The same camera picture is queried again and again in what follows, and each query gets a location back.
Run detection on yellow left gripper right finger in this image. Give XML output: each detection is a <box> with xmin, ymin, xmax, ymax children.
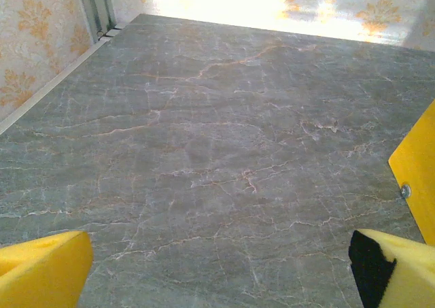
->
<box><xmin>349</xmin><ymin>228</ymin><xmax>435</xmax><ymax>308</ymax></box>

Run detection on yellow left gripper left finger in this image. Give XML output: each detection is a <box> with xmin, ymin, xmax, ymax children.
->
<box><xmin>0</xmin><ymin>230</ymin><xmax>93</xmax><ymax>308</ymax></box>

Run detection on yellow shelf, blue and pink boards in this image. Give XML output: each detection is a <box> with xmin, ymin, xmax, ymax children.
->
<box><xmin>388</xmin><ymin>99</ymin><xmax>435</xmax><ymax>246</ymax></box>

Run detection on aluminium table edge rail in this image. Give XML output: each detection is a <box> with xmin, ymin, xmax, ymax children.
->
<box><xmin>0</xmin><ymin>35</ymin><xmax>111</xmax><ymax>135</ymax></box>

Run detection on aluminium frame post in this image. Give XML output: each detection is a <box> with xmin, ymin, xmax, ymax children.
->
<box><xmin>76</xmin><ymin>0</ymin><xmax>118</xmax><ymax>44</ymax></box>

